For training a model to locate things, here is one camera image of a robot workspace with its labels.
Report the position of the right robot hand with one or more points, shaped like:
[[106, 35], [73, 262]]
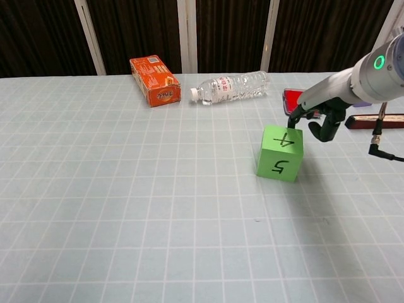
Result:
[[328, 88]]

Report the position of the green numbered foam cube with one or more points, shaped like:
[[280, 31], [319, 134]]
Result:
[[279, 165]]

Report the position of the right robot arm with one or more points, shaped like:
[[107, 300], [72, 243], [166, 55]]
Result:
[[388, 77]]

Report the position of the light green gridded table mat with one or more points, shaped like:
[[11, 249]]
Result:
[[126, 205]]

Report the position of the red ink pad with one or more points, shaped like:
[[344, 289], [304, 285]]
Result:
[[292, 98]]

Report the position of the dark wooden stick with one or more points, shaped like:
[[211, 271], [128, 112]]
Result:
[[360, 122]]

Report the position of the clear plastic water bottle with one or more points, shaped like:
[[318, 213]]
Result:
[[227, 88]]

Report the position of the orange cardboard box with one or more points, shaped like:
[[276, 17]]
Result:
[[154, 79]]

